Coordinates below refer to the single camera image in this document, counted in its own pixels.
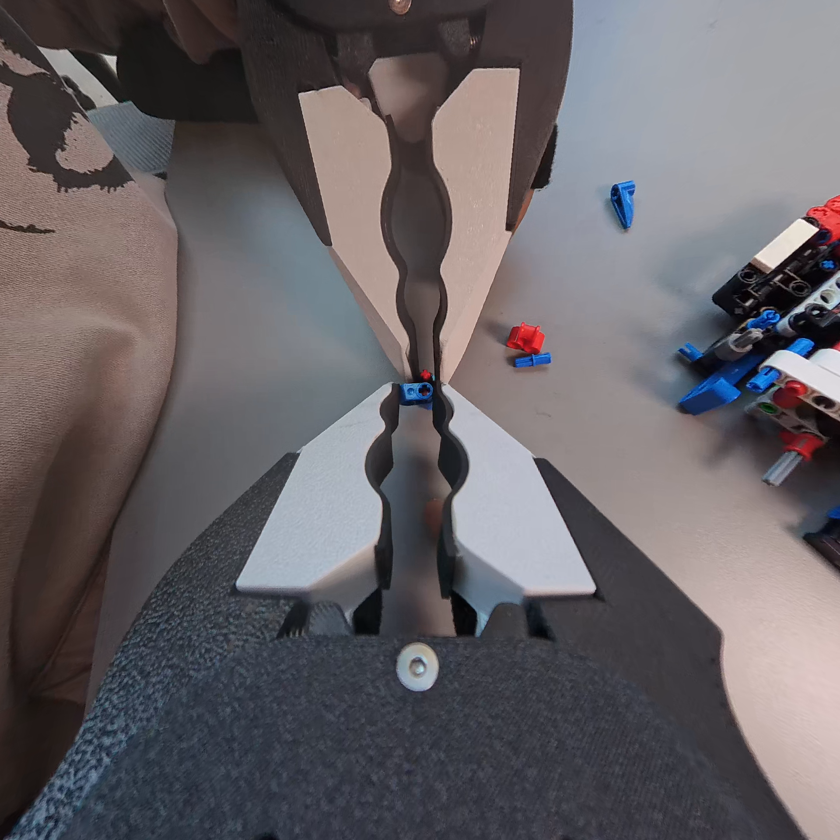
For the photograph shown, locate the grey desk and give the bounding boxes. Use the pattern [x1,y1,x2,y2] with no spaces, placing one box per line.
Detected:
[85,0,840,840]

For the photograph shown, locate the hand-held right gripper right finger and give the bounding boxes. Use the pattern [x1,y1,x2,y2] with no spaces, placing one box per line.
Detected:
[433,382,599,621]

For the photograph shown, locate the partly built toy brick car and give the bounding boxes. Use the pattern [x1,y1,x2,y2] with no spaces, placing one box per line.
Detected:
[678,193,840,571]

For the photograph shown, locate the person's beige printed hoodie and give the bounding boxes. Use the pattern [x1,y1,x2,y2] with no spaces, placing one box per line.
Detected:
[0,0,179,815]

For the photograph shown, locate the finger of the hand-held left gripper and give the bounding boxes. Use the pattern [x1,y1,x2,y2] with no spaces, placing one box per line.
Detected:
[430,64,522,383]
[297,84,422,385]

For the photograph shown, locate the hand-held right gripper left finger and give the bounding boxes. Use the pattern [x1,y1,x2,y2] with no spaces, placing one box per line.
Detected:
[234,382,403,619]

